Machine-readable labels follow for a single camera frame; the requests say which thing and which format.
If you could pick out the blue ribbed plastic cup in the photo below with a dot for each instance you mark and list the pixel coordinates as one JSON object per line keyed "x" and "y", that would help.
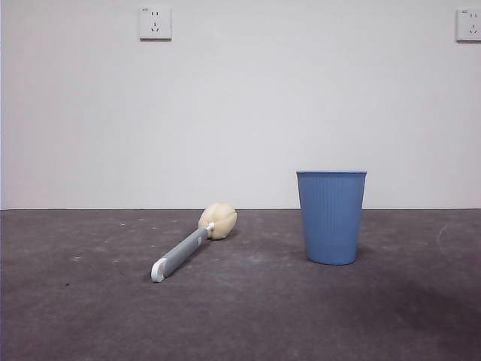
{"x": 330, "y": 222}

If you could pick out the white wall socket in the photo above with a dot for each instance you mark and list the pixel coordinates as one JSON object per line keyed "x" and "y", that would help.
{"x": 469, "y": 25}
{"x": 156, "y": 22}

